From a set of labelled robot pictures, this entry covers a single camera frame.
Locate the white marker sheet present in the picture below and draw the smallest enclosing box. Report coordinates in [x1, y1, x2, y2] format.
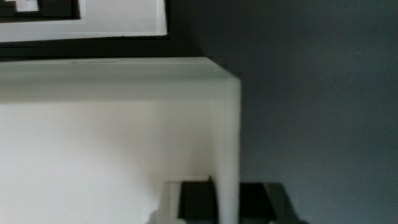
[0, 0, 168, 43]

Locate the white front drawer box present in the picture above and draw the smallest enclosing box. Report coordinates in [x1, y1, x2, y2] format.
[0, 57, 241, 224]

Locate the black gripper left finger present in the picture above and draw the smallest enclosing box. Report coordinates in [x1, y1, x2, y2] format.
[155, 176, 219, 224]

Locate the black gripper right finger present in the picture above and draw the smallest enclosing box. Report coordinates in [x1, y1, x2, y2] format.
[241, 182, 306, 224]

